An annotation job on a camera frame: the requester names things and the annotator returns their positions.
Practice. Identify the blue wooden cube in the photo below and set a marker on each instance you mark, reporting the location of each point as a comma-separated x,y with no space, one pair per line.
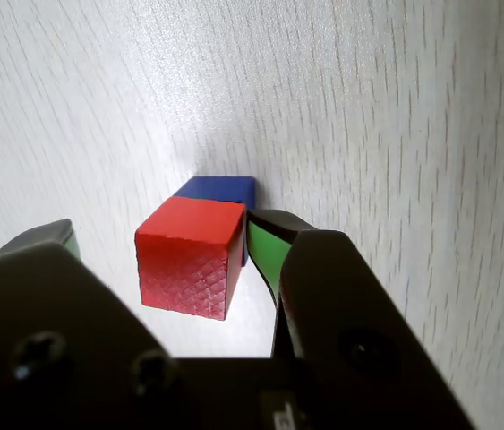
220,188

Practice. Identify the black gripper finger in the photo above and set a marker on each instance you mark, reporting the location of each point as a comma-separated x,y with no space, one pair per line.
54,331

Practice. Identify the red wooden cube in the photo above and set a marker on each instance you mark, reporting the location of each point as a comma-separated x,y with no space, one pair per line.
184,260

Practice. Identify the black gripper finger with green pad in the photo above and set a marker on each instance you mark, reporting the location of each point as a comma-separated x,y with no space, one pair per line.
345,304

